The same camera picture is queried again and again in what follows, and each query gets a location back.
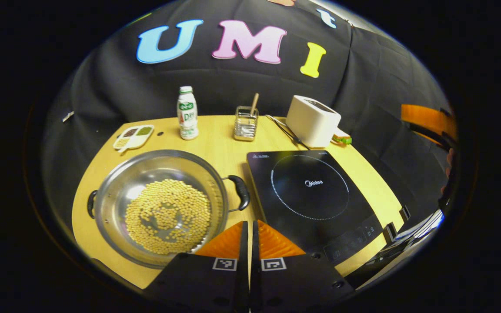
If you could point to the white toaster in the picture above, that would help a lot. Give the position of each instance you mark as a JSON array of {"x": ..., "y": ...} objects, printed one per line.
[{"x": 311, "y": 124}]

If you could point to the black induction cooktop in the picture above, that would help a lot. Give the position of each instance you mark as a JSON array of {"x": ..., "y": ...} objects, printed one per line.
[{"x": 311, "y": 208}]

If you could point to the toy sandwich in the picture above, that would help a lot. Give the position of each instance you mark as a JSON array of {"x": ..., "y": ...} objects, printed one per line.
[{"x": 344, "y": 139}]

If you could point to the black backdrop cloth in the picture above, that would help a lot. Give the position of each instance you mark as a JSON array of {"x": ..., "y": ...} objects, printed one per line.
[{"x": 102, "y": 87}]

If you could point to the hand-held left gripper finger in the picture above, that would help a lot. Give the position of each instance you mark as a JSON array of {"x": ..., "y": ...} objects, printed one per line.
[
  {"x": 254, "y": 252},
  {"x": 245, "y": 252}
]

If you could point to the pile of yellow soybeans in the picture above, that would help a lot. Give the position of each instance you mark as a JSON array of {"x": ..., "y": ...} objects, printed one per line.
[{"x": 181, "y": 200}]

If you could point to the small grey tag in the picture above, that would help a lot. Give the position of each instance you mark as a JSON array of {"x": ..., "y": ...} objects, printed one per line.
[{"x": 68, "y": 116}]

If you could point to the wooden stick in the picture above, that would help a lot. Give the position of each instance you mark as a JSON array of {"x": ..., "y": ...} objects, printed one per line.
[{"x": 255, "y": 103}]

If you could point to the white drink bottle green label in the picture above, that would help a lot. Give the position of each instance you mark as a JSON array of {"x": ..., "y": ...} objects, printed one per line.
[{"x": 187, "y": 126}]

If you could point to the white divided seasoning dish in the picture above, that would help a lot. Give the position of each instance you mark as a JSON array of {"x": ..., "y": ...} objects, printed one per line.
[{"x": 133, "y": 137}]

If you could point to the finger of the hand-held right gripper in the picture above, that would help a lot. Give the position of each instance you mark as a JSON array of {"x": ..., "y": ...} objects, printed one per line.
[{"x": 426, "y": 118}]

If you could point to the stainless steel pot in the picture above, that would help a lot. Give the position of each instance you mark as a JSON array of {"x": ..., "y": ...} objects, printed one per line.
[{"x": 115, "y": 191}]

